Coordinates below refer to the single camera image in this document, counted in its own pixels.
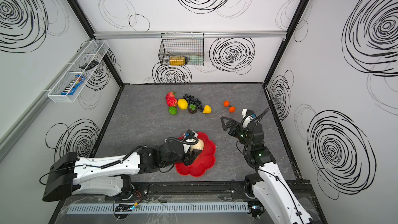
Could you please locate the cream garlic bulb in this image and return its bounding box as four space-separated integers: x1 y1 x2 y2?
190 139 204 151

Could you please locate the red flower-shaped fruit bowl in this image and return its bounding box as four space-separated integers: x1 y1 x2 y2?
175 132 217 177

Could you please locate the red apple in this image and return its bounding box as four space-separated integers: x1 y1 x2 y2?
166 97 178 107

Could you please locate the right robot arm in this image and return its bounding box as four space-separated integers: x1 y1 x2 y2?
221 117 315 224

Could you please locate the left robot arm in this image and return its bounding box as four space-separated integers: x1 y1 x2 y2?
42 133 204 202

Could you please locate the orange cherry tomato lower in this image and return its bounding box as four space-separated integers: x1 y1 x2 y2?
229 106 236 113

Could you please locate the small yellow pear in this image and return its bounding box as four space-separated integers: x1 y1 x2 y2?
203 105 212 114

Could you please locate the green lime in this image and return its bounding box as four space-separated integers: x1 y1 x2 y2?
169 106 178 115

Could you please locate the dark grape bunch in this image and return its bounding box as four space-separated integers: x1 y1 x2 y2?
182 94 204 112

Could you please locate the yellow lemon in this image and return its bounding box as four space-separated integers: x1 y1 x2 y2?
177 99 189 110

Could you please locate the red strawberry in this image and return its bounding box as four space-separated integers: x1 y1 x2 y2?
165 91 176 100

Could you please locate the green box in basket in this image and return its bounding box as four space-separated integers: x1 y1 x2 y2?
187 55 204 66

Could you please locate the black remote control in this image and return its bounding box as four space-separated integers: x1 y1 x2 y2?
79 60 99 71

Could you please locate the blue candy packet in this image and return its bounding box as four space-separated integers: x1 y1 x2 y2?
61 75 86 95

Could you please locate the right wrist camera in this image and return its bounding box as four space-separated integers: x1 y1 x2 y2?
241 109 257 128

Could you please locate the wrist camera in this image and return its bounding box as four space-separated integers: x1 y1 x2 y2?
241 109 257 128
182 130 199 153

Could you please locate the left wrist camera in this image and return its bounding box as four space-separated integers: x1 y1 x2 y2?
182 130 199 153

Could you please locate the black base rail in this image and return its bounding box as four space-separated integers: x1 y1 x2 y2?
60 179 315 201

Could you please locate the white slotted cable duct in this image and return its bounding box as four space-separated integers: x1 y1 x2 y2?
66 202 250 215

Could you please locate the black wire wall basket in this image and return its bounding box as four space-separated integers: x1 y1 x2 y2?
158 32 205 66

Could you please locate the white wire wall shelf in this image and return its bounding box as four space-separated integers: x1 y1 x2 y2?
47 39 110 103

